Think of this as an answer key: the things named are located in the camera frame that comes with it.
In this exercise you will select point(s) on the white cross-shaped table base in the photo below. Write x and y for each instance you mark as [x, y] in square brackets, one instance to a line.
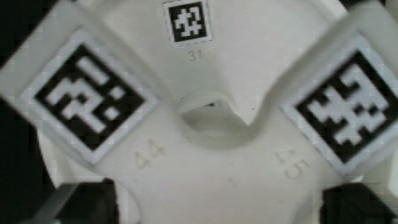
[224, 180]

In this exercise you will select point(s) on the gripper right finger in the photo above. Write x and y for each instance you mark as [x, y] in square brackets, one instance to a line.
[352, 206]

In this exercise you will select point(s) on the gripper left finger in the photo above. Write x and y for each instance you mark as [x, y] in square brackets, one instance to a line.
[81, 204]

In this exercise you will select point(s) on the white round table top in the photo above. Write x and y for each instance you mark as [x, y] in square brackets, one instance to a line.
[249, 43]

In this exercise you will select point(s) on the white cylindrical table leg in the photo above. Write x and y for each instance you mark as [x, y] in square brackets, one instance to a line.
[213, 123]

